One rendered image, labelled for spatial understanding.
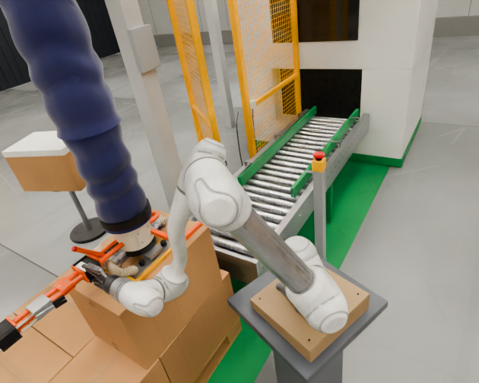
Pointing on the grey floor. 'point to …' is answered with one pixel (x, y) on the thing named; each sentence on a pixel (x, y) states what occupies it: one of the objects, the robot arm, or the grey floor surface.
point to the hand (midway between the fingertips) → (85, 270)
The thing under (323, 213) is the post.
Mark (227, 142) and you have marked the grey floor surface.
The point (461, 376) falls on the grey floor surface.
